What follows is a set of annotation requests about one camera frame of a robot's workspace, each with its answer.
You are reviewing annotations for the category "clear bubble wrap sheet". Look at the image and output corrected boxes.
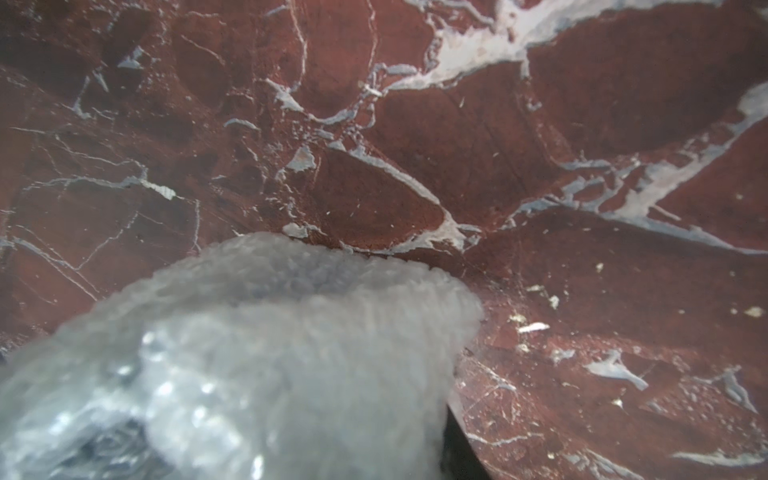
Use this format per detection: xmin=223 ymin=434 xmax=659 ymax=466
xmin=1 ymin=233 xmax=484 ymax=479

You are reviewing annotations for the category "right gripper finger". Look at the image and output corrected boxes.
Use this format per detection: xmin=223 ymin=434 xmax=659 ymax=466
xmin=441 ymin=407 xmax=491 ymax=480

